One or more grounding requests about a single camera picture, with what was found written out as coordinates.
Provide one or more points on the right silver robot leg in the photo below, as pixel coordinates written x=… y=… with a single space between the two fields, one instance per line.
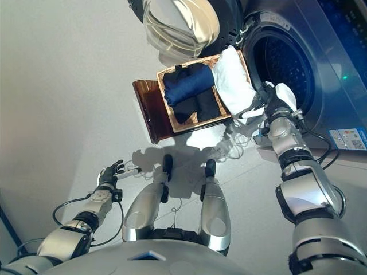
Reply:
x=213 y=206

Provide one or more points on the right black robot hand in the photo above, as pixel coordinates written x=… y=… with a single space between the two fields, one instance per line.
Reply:
x=272 y=98

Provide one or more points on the brown wooden stool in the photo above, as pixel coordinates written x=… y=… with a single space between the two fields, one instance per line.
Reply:
x=149 y=109

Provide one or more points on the white garment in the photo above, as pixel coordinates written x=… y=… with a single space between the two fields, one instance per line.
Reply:
x=232 y=83

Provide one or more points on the silver robot torso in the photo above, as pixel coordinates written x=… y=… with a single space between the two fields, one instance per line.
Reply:
x=172 y=257

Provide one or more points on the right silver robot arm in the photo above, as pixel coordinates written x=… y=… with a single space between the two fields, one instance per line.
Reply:
x=304 y=186

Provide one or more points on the round glass washer door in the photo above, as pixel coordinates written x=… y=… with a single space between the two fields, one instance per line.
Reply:
x=177 y=28

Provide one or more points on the rectangular wicker laundry basket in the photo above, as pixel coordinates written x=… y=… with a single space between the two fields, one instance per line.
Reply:
x=186 y=127

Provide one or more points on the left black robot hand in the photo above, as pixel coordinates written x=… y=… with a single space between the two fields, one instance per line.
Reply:
x=110 y=173

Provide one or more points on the blue energy label sticker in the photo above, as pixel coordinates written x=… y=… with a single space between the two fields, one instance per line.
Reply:
x=348 y=139

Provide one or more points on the blue garment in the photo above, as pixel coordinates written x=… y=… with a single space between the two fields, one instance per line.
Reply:
x=189 y=84

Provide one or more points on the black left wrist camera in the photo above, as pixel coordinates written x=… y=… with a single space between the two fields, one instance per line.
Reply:
x=117 y=195

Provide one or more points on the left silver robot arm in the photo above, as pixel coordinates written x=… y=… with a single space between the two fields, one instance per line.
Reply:
x=94 y=200

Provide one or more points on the silver robot leg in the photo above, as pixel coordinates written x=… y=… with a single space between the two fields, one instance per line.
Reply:
x=143 y=206
x=213 y=206

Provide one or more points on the left silver robot leg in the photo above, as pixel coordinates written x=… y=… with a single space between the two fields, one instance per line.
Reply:
x=143 y=206

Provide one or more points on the grey front-load washing machine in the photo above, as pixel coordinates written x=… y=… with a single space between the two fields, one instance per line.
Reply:
x=329 y=57

